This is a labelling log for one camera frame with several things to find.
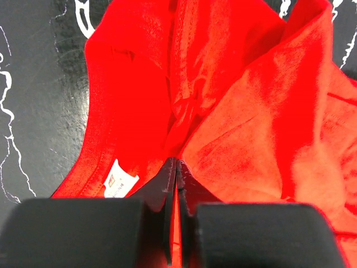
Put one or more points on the red t shirt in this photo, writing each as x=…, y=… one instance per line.
x=253, y=104

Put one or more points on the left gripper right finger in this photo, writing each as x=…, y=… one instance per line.
x=219, y=234

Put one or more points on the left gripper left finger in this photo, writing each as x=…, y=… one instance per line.
x=94, y=232

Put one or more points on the black marbled table mat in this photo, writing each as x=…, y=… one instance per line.
x=45, y=88

